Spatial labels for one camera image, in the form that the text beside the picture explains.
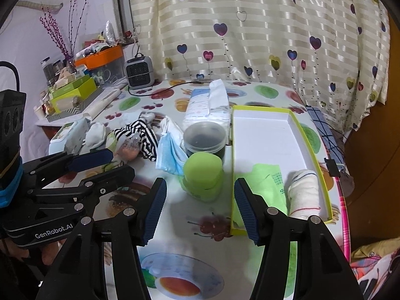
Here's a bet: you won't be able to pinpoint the green cardboard box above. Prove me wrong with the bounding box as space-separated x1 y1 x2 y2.
49 78 97 113

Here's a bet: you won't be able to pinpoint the person's left hand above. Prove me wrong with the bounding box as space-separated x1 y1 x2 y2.
6 239 68 268

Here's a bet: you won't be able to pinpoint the white box with green rim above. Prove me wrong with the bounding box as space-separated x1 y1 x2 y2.
230 105 333 236

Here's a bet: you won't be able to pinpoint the soft tissue pack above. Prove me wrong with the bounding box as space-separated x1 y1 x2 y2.
182 79 232 132

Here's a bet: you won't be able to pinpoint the wooden wardrobe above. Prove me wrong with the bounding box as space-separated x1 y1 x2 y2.
344 15 400 251

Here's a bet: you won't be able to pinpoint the purple dried branches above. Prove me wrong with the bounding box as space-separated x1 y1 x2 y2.
39 0 93 61

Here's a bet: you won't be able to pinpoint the chevron pattern box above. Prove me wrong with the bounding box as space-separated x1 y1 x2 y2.
47 86 104 122

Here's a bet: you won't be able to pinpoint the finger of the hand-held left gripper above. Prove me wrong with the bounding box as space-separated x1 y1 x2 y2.
22 149 114 179
31 165 136 218

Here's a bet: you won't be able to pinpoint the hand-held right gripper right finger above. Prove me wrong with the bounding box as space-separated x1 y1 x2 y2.
234 177 365 300

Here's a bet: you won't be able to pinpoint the pale blue cloth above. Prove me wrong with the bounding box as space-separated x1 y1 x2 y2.
64 118 92 154

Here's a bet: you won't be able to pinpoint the silver foil bag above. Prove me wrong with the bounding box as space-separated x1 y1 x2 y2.
104 20 118 46

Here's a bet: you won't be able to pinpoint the cream paper roll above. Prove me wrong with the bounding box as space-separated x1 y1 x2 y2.
84 88 129 121

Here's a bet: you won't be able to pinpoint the orange lid storage bin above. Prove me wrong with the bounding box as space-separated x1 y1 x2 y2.
74 44 126 83

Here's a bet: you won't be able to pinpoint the fruit print tablecloth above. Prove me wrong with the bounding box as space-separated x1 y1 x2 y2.
34 78 352 300

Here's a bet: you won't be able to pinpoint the black binder clip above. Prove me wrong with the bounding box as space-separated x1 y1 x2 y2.
324 158 343 177

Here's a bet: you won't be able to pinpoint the glass jar with dark lid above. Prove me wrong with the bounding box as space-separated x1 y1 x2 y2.
41 57 54 82

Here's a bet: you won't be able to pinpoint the black white striped sock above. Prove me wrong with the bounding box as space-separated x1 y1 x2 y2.
113 119 158 162

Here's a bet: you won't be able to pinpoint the wet wipes pack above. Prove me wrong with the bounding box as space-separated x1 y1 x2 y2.
49 123 76 155

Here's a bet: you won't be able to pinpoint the metal window frame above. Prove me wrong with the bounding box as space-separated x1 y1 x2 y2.
112 0 135 44

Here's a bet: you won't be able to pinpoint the clear plastic container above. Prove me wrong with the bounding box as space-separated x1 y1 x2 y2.
183 122 226 165

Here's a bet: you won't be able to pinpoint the blue plaid cloth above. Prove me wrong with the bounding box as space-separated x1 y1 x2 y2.
304 105 347 176

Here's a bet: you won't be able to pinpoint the heart print striped curtain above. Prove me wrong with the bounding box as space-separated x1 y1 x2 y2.
128 0 391 132

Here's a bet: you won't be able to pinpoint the white rolled striped sock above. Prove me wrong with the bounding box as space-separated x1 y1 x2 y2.
287 169 322 221

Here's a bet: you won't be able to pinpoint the white corrugated hose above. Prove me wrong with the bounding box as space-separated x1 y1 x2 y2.
15 1 63 11

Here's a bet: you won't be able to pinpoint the colourful printed bedding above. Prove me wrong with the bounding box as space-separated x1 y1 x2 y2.
350 237 400 300

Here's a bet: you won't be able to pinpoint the green printed bag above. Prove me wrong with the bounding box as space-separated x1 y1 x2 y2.
234 162 290 226

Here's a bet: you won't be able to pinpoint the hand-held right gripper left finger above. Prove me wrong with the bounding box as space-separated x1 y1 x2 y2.
40 177 168 300

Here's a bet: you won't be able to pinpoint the black heater cable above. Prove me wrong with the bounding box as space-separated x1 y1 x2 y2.
127 79 213 96

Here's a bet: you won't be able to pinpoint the grey white sock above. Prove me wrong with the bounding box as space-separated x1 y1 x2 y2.
123 111 156 129

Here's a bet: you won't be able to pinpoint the small grey fan heater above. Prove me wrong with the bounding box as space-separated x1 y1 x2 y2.
125 54 155 90

